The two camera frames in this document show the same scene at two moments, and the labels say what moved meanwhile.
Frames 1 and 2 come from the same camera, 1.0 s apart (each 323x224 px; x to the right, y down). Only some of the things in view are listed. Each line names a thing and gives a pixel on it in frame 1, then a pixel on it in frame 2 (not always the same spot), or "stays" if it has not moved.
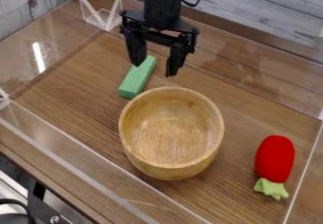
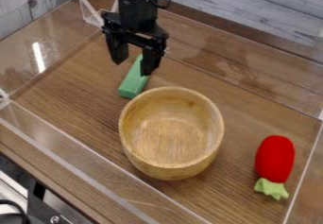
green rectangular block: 136,77 stays
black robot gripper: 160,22 to 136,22
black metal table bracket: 40,213 stays
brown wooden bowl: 172,129 stays
